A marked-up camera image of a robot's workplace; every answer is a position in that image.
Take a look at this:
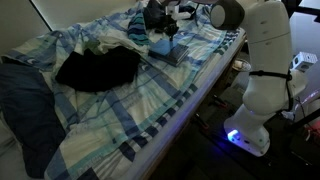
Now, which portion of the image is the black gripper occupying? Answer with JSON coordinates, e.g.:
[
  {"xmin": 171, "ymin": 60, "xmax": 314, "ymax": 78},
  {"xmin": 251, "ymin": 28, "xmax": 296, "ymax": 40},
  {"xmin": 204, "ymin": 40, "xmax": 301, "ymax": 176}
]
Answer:
[{"xmin": 162, "ymin": 15, "xmax": 180, "ymax": 43}]

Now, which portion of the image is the blue cover book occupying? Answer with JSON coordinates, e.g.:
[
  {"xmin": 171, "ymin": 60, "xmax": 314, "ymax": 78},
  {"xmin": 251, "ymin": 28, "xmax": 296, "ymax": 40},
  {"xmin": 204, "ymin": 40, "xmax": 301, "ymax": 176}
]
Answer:
[{"xmin": 147, "ymin": 38, "xmax": 190, "ymax": 68}]

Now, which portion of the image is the black crumpled cloth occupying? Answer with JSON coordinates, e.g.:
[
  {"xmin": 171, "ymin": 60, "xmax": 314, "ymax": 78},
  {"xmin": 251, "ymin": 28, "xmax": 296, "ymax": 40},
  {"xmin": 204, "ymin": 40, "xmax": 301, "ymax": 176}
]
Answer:
[{"xmin": 143, "ymin": 0, "xmax": 168, "ymax": 30}]

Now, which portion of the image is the dark blue pillow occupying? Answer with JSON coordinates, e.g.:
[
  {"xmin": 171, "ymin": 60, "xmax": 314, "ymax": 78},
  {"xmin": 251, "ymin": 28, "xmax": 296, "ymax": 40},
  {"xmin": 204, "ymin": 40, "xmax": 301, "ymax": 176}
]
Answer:
[{"xmin": 176, "ymin": 3, "xmax": 198, "ymax": 20}]

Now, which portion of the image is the teal navy striped cloth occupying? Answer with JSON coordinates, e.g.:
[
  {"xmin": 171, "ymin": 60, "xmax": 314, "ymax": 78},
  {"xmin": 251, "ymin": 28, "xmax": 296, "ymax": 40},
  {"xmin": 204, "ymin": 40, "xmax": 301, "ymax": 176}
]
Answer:
[{"xmin": 127, "ymin": 12, "xmax": 152, "ymax": 47}]

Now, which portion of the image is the white crumpled cloth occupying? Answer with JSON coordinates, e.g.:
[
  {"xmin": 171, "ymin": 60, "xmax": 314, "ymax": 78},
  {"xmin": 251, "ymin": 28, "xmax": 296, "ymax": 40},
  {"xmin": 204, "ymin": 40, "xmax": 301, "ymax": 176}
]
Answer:
[{"xmin": 96, "ymin": 33, "xmax": 149, "ymax": 57}]

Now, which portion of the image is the white shoe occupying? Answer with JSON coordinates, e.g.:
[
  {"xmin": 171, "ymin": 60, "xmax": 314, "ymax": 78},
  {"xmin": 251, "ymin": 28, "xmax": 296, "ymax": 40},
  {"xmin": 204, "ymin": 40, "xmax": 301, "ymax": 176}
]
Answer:
[{"xmin": 232, "ymin": 58, "xmax": 253, "ymax": 73}]

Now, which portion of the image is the black garment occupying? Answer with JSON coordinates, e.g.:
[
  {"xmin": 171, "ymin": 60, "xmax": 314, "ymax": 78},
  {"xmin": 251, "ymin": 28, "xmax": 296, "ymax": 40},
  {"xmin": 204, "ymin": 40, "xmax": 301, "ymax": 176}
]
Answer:
[{"xmin": 54, "ymin": 45, "xmax": 142, "ymax": 93}]

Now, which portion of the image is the green cloth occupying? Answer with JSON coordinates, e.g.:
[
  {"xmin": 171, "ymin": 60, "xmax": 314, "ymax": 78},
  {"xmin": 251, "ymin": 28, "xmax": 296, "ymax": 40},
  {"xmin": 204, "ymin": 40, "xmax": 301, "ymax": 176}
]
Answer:
[{"xmin": 82, "ymin": 39, "xmax": 102, "ymax": 55}]

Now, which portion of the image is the blue checkered bed blanket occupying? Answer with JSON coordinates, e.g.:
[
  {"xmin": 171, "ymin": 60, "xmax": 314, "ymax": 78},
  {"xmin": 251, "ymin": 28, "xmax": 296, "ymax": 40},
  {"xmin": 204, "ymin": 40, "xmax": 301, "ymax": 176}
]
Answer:
[{"xmin": 1, "ymin": 0, "xmax": 246, "ymax": 180}]

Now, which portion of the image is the white bed mattress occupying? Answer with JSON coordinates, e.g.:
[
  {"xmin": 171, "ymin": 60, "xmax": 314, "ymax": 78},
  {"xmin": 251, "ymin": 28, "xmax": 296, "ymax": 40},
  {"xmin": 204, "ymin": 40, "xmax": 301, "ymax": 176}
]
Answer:
[{"xmin": 124, "ymin": 26, "xmax": 253, "ymax": 180}]

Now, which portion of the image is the white box device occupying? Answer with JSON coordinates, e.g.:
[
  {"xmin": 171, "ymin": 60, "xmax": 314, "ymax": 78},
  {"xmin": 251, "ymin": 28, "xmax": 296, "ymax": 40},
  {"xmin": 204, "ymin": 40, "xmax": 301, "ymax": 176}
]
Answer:
[{"xmin": 290, "ymin": 51, "xmax": 319, "ymax": 73}]

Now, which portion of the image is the dark blue blanket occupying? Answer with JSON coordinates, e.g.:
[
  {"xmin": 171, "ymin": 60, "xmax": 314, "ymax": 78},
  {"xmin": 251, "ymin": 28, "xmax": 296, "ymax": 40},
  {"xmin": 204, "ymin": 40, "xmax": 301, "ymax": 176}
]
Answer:
[{"xmin": 0, "ymin": 62, "xmax": 68, "ymax": 179}]

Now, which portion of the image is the red handled tool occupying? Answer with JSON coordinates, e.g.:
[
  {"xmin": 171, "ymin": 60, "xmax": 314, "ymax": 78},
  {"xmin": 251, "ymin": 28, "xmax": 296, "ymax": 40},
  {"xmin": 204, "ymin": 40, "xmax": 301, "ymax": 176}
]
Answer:
[
  {"xmin": 194, "ymin": 113, "xmax": 212, "ymax": 130},
  {"xmin": 209, "ymin": 94, "xmax": 232, "ymax": 110}
]

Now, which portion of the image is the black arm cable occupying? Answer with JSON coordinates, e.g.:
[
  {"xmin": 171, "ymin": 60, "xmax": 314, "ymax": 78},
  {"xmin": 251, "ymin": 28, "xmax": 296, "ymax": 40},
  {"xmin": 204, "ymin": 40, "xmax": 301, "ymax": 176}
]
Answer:
[{"xmin": 249, "ymin": 69, "xmax": 295, "ymax": 113}]

